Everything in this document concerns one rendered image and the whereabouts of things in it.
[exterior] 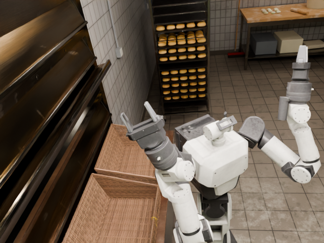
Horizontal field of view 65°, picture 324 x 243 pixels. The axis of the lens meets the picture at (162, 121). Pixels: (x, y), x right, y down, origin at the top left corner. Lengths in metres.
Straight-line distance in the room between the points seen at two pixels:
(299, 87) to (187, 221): 0.66
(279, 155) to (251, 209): 1.48
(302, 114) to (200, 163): 0.43
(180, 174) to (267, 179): 2.18
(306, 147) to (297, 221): 1.57
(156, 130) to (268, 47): 4.47
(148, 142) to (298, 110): 0.61
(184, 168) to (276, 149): 0.56
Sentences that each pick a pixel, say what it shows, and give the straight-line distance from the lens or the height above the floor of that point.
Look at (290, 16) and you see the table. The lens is 4.92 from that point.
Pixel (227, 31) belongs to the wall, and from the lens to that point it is 5.61.
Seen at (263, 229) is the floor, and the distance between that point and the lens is 2.58.
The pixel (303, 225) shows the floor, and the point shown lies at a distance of 2.70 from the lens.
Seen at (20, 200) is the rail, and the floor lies 1.44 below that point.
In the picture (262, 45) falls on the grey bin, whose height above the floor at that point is 0.40.
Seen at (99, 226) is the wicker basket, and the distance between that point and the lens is 1.94.
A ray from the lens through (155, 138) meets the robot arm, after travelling 0.77.
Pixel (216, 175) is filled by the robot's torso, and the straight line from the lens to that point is 1.12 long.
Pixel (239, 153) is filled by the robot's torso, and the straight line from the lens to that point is 1.15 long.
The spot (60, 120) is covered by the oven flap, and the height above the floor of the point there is 1.40.
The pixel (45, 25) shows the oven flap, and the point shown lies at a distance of 1.60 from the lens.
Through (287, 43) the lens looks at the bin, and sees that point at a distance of 5.18.
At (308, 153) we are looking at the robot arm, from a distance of 1.21.
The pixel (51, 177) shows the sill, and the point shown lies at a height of 1.17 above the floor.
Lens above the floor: 2.15
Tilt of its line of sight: 36 degrees down
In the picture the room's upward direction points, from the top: 7 degrees counter-clockwise
